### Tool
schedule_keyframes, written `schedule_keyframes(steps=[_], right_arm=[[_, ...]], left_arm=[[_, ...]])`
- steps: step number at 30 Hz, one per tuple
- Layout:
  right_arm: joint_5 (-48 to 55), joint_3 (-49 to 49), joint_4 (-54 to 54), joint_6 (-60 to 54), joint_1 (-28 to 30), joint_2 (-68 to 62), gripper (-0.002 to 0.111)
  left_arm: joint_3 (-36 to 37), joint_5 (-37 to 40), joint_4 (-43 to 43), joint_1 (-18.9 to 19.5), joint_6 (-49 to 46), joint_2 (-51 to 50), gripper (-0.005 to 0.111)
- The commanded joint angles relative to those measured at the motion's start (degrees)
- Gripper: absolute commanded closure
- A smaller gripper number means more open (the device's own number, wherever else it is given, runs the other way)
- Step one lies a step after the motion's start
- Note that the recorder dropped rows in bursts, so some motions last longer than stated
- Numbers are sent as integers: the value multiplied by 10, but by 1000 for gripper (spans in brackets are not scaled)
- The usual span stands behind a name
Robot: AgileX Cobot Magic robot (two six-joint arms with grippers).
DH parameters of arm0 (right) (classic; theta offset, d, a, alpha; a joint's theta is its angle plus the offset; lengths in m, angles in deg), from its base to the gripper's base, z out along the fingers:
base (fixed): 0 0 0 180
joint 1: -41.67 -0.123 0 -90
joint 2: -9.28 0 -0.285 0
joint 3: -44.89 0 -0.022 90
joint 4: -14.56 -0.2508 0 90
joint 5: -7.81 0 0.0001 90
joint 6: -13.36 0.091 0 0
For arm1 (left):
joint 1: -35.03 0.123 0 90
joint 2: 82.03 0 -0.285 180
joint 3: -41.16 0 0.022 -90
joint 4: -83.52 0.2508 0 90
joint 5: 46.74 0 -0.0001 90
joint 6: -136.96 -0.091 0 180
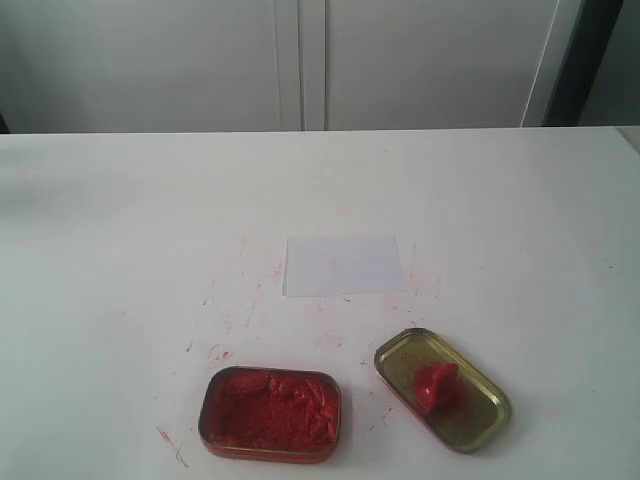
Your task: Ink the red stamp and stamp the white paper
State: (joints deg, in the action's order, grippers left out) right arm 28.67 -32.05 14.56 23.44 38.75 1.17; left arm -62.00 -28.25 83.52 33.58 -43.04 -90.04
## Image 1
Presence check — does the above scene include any white paper sheet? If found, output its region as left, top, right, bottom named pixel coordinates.
left=282, top=236, right=406, bottom=297

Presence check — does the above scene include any red ink paste tin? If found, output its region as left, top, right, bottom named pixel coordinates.
left=198, top=366, right=342, bottom=464

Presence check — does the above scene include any red plastic stamp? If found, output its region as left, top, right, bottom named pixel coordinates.
left=414, top=363, right=460, bottom=415

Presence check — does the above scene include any gold metal tin lid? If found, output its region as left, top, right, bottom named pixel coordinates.
left=374, top=328, right=512, bottom=454

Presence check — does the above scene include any white cabinet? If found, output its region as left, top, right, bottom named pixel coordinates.
left=1, top=1, right=581, bottom=133

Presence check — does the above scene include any dark vertical post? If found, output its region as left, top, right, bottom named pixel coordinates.
left=542, top=0, right=624, bottom=127

